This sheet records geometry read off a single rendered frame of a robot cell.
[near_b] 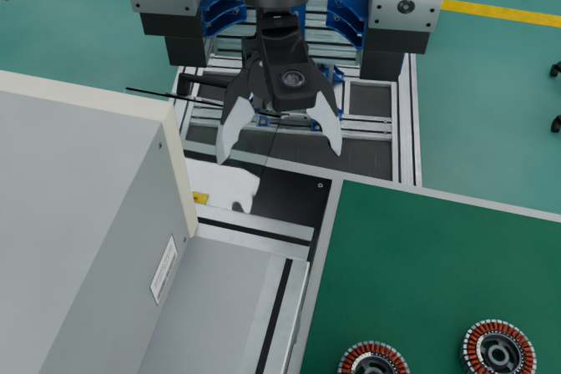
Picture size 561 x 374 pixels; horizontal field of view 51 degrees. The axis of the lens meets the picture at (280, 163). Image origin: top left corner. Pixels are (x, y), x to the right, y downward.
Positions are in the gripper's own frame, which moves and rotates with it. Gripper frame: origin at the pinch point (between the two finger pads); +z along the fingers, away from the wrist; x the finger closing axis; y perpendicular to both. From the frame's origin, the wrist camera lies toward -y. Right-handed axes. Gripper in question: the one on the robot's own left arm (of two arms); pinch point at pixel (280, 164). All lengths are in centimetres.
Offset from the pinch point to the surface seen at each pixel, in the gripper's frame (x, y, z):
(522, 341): -39, 2, 36
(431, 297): -28.0, 13.2, 35.0
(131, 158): 15.0, -17.4, -10.5
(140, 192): 14.6, -18.1, -7.6
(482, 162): -91, 115, 65
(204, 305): 10.3, -12.8, 9.5
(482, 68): -109, 157, 43
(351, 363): -11.1, 2.8, 37.1
